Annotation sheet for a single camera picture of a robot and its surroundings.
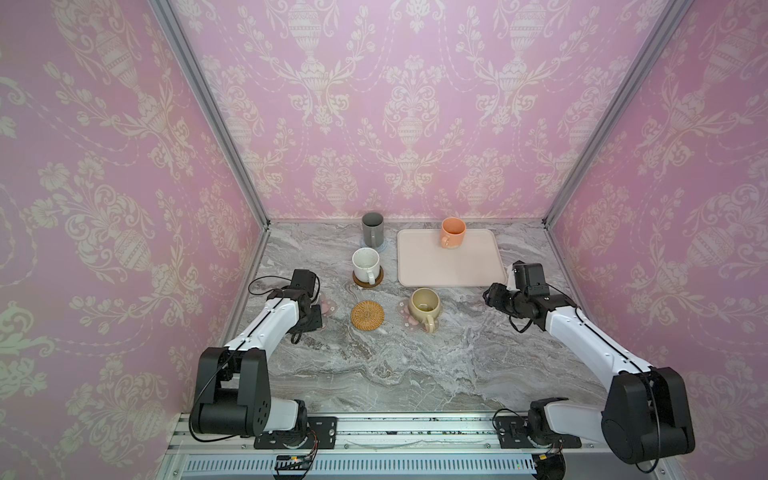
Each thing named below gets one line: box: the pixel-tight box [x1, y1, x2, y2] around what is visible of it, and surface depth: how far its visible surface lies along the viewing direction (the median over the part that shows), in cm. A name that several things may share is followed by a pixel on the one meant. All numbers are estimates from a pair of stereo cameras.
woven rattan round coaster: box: [351, 300, 385, 331], surface depth 96 cm
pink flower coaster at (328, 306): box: [319, 294, 338, 318], surface depth 99 cm
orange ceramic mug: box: [440, 216, 467, 249], surface depth 110 cm
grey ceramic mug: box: [362, 212, 384, 247], surface depth 108 cm
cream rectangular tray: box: [397, 229, 507, 287], surface depth 109 cm
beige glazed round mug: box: [408, 288, 441, 333], surface depth 89 cm
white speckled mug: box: [352, 247, 380, 285], surface depth 99 cm
